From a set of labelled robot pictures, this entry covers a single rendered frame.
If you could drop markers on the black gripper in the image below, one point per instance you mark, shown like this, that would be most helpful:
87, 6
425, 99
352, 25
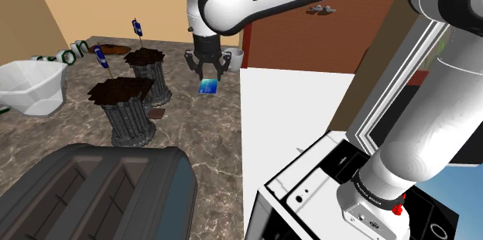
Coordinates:
206, 46

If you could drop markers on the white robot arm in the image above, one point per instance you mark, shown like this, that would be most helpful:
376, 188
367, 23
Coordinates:
422, 118

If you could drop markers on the blue square card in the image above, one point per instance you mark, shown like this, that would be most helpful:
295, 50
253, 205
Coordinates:
208, 86

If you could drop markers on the white mug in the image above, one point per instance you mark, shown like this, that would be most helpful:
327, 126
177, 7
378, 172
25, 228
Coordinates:
236, 60

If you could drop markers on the grey column cake blue flag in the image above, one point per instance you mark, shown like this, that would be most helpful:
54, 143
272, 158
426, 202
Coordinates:
151, 71
126, 114

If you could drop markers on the small brown square tile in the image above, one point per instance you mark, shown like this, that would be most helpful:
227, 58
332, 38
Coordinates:
156, 113

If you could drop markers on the brown oval plate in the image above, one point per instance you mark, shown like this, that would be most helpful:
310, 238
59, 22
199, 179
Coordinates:
111, 49

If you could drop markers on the green and white letters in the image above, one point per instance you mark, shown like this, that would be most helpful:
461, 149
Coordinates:
69, 56

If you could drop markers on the white and black robot stand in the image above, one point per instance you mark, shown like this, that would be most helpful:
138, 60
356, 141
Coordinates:
302, 194

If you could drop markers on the dark grey toaster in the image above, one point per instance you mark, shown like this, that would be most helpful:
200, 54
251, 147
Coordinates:
94, 194

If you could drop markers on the white angular bowl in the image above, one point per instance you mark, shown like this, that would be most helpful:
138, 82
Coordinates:
32, 88

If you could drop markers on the white framed window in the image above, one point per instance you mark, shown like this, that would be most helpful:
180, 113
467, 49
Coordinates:
392, 92

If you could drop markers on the grey wall hook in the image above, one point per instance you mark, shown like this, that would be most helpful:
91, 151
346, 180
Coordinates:
320, 9

